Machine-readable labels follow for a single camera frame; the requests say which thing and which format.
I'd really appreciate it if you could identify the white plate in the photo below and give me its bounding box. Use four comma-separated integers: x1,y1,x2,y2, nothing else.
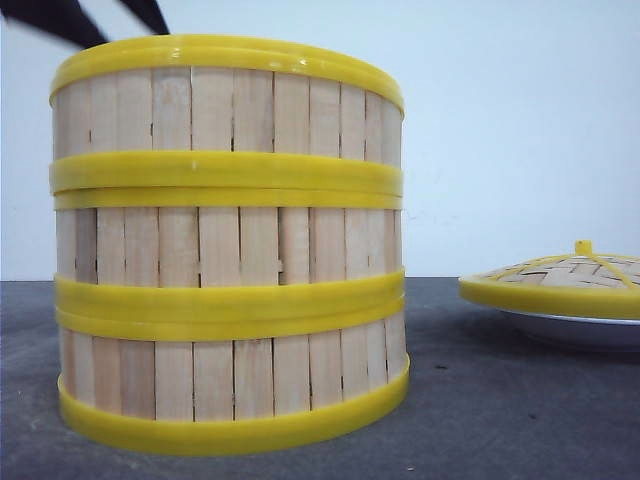
501,310,639,352

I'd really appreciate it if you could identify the bamboo steamer basket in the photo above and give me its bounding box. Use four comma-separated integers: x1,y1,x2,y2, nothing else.
56,207,404,341
58,311,409,456
49,35,403,210

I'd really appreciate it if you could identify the woven bamboo steamer lid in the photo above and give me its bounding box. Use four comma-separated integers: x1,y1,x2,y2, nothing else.
459,240,639,321

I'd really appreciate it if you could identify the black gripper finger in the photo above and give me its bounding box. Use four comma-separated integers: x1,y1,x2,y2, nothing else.
1,0,107,49
121,0,170,35

